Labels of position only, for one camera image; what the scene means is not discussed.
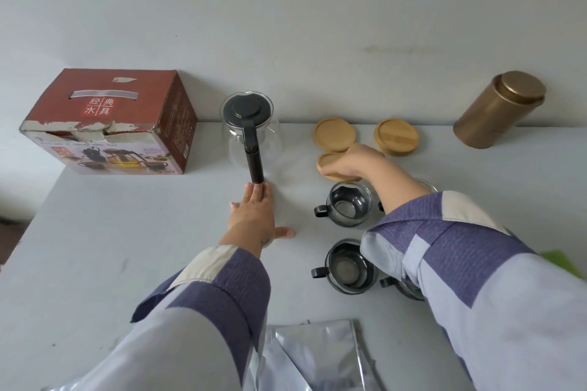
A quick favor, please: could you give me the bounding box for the person's right hand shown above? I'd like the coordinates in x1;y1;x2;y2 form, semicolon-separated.
319;144;389;186

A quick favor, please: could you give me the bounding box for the person's left hand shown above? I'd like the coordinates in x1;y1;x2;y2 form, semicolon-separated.
228;182;295;259

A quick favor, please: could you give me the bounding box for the round wooden coaster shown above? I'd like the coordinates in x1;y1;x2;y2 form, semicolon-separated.
314;117;358;153
373;118;420;157
316;152;364;183

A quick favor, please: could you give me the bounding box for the person's left forearm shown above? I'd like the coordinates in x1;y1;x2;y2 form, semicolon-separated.
43;232;272;391

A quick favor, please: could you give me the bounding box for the person's right forearm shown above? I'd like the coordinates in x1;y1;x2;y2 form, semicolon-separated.
360;162;587;391

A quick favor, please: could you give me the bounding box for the silver foil bag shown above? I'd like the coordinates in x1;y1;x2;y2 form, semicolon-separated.
249;319;385;391

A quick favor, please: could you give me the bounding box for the red cardboard box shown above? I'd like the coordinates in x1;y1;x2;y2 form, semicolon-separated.
19;68;199;175

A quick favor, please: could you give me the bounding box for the gold metal tin canister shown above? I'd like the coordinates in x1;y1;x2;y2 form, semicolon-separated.
452;70;548;150

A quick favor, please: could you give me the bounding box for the green flat object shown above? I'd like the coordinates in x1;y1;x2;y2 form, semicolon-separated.
538;249;586;280

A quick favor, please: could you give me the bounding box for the glass cup black handle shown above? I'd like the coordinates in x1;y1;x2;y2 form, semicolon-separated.
378;178;439;214
311;239;381;295
314;181;382;228
379;275;426;302

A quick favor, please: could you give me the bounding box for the glass teapot black handle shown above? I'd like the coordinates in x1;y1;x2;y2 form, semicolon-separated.
220;91;284;185

